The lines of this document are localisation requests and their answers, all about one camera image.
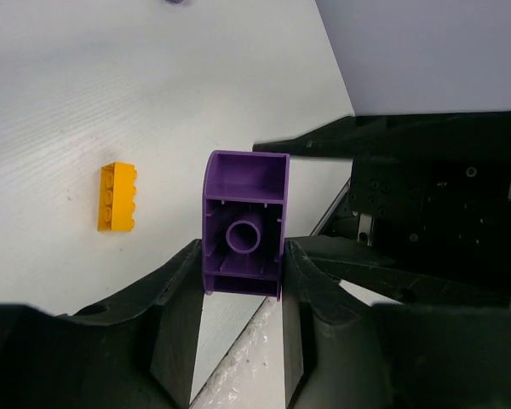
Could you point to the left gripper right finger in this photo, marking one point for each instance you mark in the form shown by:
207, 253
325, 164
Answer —
359, 333

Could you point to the orange and green lego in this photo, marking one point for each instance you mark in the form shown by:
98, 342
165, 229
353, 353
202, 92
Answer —
117, 198

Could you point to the purple and lime lego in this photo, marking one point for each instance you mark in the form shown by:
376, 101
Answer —
244, 207

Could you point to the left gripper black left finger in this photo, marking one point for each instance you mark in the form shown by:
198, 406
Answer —
134, 349

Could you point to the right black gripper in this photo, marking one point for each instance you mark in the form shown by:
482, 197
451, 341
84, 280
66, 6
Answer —
438, 187

